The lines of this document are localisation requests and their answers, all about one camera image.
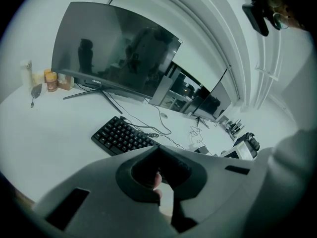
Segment black flat monitor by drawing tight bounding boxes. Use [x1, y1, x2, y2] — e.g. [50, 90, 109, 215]
[158, 60, 228, 116]

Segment thin black cable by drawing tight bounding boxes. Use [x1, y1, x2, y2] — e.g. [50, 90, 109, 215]
[120, 115, 172, 140]

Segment white box device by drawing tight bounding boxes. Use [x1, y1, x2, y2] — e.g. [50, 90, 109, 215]
[221, 141, 254, 161]

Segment black head-worn camera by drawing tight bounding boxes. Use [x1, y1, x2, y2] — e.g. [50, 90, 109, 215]
[242, 0, 270, 37]

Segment small black corded device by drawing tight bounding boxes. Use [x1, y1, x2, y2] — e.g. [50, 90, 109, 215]
[30, 83, 43, 108]

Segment grey upright stand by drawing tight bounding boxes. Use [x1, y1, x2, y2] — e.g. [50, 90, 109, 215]
[149, 75, 174, 107]

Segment white bottle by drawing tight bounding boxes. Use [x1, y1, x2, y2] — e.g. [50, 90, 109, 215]
[20, 59, 34, 88]

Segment person's glasses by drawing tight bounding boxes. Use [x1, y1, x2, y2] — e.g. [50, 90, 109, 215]
[271, 11, 290, 31]

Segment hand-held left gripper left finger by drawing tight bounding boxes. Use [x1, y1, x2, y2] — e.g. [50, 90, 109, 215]
[32, 146, 178, 238]

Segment tangled thin cable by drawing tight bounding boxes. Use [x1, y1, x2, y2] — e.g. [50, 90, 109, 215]
[189, 124, 204, 145]

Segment black bulky device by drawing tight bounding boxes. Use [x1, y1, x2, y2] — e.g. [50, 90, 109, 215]
[244, 132, 261, 156]

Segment black desk organizer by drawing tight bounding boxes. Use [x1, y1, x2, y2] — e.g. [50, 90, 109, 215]
[224, 119, 246, 140]

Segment black keyboard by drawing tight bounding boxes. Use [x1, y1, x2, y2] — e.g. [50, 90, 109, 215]
[91, 116, 162, 157]

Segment small black monitor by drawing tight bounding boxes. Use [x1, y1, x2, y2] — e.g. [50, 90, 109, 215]
[192, 80, 233, 128]

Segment person's face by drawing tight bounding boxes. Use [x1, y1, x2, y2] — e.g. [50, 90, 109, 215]
[269, 0, 310, 32]

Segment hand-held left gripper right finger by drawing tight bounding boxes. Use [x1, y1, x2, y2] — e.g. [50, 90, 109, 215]
[158, 146, 270, 236]

